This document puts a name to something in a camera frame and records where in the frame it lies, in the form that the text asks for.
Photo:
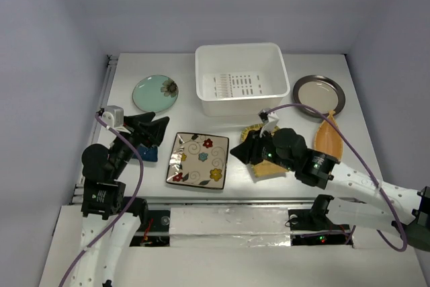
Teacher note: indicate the brown rimmed round plate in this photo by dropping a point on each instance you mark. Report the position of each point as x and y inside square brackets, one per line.
[320, 93]

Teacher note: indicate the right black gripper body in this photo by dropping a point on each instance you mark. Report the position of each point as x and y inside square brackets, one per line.
[265, 149]

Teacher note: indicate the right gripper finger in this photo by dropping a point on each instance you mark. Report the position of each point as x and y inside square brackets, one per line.
[242, 152]
[253, 142]

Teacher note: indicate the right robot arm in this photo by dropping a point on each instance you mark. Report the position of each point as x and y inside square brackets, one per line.
[350, 197]

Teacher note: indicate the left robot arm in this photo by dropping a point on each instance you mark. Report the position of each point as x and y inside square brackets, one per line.
[110, 218]

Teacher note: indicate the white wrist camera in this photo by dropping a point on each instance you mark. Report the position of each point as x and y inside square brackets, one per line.
[112, 117]
[269, 119]

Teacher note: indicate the white plastic bin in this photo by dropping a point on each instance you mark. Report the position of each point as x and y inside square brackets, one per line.
[240, 79]

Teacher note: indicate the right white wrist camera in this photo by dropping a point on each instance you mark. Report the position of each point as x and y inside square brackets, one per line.
[269, 119]

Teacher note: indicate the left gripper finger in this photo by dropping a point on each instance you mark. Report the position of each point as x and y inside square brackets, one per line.
[144, 120]
[154, 131]

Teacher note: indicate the square floral plate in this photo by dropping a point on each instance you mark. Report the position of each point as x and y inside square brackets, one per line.
[198, 161]

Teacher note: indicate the silver foil tape strip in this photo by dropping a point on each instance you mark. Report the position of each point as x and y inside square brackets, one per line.
[229, 226]

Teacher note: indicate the teal round flower plate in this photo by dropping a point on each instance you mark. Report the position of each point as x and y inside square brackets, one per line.
[155, 93]

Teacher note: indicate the aluminium side rail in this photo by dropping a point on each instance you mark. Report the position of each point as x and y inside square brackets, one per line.
[112, 62]

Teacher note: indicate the orange leaf-shaped plate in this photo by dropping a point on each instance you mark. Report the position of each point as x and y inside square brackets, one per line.
[327, 140]

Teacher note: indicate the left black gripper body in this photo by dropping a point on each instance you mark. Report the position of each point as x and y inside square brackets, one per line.
[123, 150]

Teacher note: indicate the dark blue plate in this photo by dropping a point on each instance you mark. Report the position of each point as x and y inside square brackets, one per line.
[148, 154]

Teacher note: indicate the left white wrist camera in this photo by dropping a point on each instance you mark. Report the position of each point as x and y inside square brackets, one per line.
[112, 117]

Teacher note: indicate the yellow green woven plate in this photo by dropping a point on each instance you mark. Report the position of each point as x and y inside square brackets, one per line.
[265, 168]

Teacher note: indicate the aluminium front rail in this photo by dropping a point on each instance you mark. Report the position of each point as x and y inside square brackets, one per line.
[228, 201]

